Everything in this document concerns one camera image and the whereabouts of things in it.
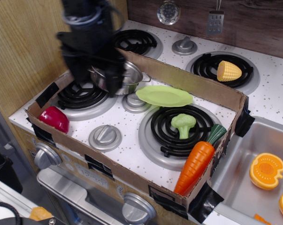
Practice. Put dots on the hanging metal slotted spatula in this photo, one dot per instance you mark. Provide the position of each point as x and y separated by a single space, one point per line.
215 20

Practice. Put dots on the back silver stove knob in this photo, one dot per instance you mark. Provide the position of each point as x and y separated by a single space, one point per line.
184 47

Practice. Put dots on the silver oven knob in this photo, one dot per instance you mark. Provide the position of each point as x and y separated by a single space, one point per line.
46 157
136 210

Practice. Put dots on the silver stove knob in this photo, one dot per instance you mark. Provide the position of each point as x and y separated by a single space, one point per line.
184 47
133 104
105 138

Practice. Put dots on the green toy broccoli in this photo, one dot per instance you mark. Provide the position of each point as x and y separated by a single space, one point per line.
183 123

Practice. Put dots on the hanging metal strainer ladle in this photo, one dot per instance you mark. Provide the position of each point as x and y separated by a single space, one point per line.
168 12

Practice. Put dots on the stainless steel sink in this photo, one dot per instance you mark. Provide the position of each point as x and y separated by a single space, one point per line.
231 180

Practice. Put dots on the back left black burner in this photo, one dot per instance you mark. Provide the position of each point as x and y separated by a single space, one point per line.
136 41

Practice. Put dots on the brown cardboard fence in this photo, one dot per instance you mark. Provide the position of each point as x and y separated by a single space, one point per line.
137 165

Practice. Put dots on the front silver stove knob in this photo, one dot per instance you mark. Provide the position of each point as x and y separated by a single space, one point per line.
105 138

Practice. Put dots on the orange object bottom left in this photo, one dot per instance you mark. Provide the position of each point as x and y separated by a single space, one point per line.
40 213

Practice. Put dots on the back right black burner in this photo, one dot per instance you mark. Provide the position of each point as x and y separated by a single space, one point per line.
207 64

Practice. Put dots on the left silver oven knob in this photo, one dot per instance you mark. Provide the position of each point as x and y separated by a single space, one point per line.
46 157

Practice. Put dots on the yellow toy corn cob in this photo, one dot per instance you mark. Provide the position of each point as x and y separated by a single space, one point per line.
228 71

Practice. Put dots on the red toy pepper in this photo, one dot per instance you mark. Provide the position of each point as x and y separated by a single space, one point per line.
55 118

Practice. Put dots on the light green plastic plate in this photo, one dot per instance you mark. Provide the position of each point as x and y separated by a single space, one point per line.
164 96

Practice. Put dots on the right silver oven knob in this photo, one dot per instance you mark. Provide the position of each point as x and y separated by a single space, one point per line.
136 210

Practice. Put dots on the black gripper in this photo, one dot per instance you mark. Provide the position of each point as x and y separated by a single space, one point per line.
91 45

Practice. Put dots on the stainless steel pot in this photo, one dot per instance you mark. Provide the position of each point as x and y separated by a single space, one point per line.
132 78

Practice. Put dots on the silver oven door handle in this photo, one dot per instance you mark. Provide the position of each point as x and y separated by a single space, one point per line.
81 204

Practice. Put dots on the front right black burner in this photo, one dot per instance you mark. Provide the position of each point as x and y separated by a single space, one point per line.
168 136

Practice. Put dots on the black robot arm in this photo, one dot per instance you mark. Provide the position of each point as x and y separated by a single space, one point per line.
84 12

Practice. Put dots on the large orange pumpkin half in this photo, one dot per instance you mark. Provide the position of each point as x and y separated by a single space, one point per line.
266 170

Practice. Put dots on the orange toy carrot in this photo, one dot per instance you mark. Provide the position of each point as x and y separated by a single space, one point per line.
198 160

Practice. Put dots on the middle silver stove knob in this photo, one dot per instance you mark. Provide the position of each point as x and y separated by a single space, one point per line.
133 104

